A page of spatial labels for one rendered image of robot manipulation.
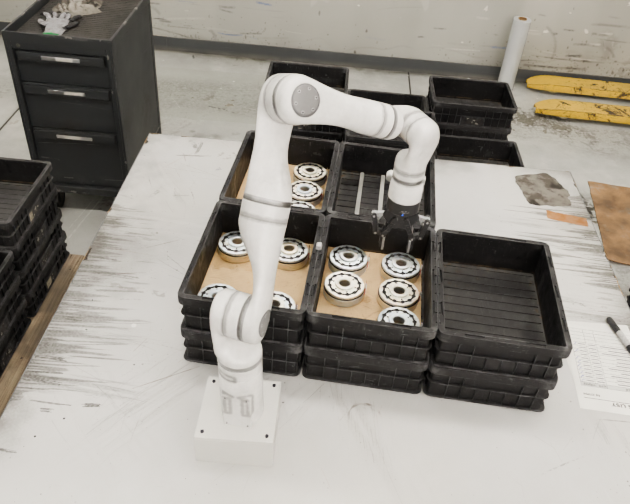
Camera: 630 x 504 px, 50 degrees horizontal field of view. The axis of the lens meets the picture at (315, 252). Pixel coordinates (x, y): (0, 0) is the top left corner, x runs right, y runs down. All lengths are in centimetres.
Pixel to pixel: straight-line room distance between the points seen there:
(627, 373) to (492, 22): 343
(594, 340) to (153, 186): 146
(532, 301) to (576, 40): 350
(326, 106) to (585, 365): 104
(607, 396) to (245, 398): 93
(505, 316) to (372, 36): 343
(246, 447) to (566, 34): 415
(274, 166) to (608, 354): 111
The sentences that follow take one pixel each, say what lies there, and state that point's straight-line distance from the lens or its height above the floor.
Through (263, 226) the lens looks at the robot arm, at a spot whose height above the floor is 125.
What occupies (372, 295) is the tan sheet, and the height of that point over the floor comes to 83.
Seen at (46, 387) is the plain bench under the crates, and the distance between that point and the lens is 174.
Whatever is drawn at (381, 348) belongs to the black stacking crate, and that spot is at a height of 84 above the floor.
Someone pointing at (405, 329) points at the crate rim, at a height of 93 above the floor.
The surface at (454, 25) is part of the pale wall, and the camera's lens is 496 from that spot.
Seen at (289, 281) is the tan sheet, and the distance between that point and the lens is 175.
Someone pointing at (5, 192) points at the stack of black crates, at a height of 49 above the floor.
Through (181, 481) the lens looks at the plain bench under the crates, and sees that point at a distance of 153.
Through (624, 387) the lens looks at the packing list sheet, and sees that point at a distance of 192.
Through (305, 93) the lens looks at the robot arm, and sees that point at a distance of 122.
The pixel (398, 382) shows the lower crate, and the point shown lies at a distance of 167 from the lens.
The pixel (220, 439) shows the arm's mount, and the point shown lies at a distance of 148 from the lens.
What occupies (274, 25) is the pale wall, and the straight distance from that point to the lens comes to 496.
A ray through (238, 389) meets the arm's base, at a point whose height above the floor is 91.
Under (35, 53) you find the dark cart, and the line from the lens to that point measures 309.
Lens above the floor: 199
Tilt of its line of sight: 39 degrees down
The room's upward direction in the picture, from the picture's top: 5 degrees clockwise
